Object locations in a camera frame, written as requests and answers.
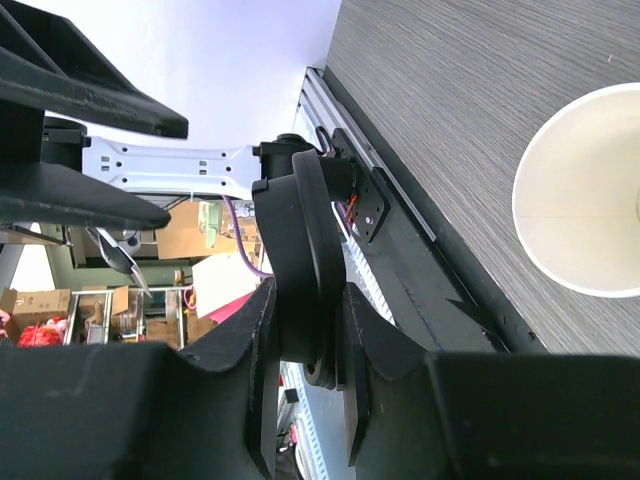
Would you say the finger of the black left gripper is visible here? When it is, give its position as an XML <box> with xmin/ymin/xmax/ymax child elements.
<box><xmin>1</xmin><ymin>162</ymin><xmax>170</xmax><ymax>230</ymax></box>
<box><xmin>1</xmin><ymin>1</ymin><xmax>189</xmax><ymax>139</ymax></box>

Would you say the black plastic cup lid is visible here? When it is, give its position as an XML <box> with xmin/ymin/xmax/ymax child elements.
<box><xmin>252</xmin><ymin>150</ymin><xmax>346</xmax><ymax>390</ymax></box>

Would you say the purple cable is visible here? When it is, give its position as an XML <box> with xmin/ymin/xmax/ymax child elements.
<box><xmin>222</xmin><ymin>194</ymin><xmax>274</xmax><ymax>280</ymax></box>

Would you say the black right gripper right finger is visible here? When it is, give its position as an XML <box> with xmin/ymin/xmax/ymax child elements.
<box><xmin>340</xmin><ymin>284</ymin><xmax>639</xmax><ymax>479</ymax></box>

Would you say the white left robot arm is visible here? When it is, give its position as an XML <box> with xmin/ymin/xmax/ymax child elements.
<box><xmin>1</xmin><ymin>1</ymin><xmax>310</xmax><ymax>230</ymax></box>

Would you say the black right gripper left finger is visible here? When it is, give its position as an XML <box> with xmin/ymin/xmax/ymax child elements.
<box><xmin>1</xmin><ymin>280</ymin><xmax>278</xmax><ymax>479</ymax></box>

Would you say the aluminium frame rail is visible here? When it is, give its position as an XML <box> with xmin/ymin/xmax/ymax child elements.
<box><xmin>300</xmin><ymin>67</ymin><xmax>436</xmax><ymax>242</ymax></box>

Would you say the brown paper coffee cup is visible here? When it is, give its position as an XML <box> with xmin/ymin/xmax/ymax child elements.
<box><xmin>511</xmin><ymin>83</ymin><xmax>639</xmax><ymax>298</ymax></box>

